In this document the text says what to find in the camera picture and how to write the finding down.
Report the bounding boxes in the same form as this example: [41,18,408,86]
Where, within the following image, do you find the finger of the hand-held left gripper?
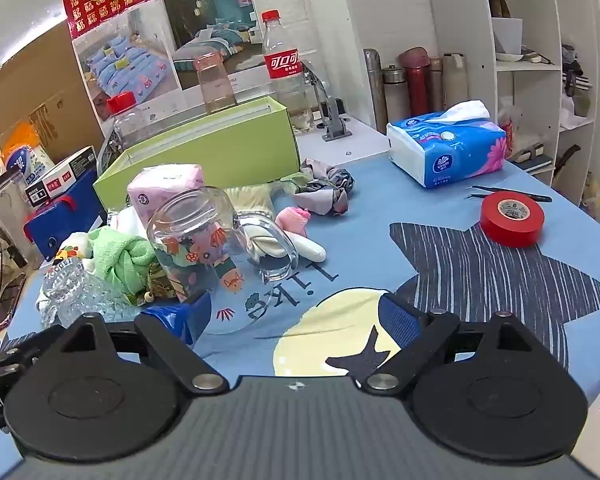
[0,324,67,361]

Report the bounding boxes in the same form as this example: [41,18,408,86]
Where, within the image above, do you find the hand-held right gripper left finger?
[55,291,229,395]

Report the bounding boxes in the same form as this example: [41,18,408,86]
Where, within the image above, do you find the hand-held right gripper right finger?
[357,292,556,395]

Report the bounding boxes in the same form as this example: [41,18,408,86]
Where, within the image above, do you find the green towel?
[87,227,158,306]

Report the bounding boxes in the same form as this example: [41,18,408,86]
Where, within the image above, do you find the cream printed towel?
[54,242,92,267]

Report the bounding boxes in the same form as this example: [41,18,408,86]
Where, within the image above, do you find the white towel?
[107,206,147,237]

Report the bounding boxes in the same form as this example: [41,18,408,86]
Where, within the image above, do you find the pink floral tissue pack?
[126,164,205,226]

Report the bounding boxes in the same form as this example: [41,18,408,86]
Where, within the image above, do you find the bag of cotton swabs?
[225,185,277,217]

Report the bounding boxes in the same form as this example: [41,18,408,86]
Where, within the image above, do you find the lime green box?
[92,96,301,211]

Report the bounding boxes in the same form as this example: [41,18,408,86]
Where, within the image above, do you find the small patterned pouch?
[139,260,183,307]

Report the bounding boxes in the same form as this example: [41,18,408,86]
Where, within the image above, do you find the cut crystal glass bowl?
[40,257,128,331]

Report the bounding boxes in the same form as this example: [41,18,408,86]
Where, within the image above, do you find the clear floral glass mug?
[146,186,299,336]

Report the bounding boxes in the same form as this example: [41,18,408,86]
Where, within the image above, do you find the white oval pad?
[250,227,328,264]

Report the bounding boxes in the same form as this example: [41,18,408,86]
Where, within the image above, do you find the blue printed tablecloth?
[0,152,600,467]

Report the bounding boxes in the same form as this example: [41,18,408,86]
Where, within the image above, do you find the clear plastic bag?
[0,167,33,271]

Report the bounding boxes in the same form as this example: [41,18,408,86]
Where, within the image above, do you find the blue sealing machine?
[24,167,108,262]

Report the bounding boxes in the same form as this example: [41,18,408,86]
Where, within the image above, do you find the small pink knit cloth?
[275,206,312,239]

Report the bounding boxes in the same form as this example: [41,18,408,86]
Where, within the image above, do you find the red tape roll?
[480,191,546,248]

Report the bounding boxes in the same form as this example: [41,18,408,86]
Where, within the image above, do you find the grey fabric scrunchie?
[292,158,357,217]

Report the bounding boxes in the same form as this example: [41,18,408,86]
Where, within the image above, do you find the black tweezers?
[464,185,553,204]

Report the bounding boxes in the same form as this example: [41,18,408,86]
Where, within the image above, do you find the white boxes red label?
[24,146,99,207]

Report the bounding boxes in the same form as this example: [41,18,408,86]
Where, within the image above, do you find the blue tissue pack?
[386,100,507,190]

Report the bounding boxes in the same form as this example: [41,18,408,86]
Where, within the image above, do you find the blue white packet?
[0,125,56,187]

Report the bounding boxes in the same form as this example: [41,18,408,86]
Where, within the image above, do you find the empty bottle red cap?
[105,92,148,153]

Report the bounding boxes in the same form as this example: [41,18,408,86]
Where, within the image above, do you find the dark notebook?
[509,142,554,175]

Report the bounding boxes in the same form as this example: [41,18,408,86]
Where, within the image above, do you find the grey sealer lever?
[300,60,354,141]

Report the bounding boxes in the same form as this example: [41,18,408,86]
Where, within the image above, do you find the grey thermos flask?
[382,64,409,122]

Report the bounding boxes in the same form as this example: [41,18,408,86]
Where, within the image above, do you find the red thermos flask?
[398,47,431,119]

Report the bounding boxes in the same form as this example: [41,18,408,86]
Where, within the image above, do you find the brown thermos flask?
[427,56,446,114]

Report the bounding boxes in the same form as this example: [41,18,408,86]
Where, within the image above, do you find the cardboard box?
[0,20,106,163]

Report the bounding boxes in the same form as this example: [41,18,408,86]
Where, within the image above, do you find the beige thermos flask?
[442,52,469,111]

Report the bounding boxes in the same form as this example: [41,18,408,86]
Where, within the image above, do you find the white shelf unit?
[420,0,600,207]

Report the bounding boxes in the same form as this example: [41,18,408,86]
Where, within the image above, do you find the clear bottle red label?
[261,10,315,132]

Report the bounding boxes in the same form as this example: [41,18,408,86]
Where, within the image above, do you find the potted plant white pot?
[480,0,525,56]

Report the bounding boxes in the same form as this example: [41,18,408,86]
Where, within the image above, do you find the white sealer base plate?
[294,110,392,167]

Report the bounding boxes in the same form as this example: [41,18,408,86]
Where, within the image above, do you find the bedding wall poster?
[72,0,270,122]

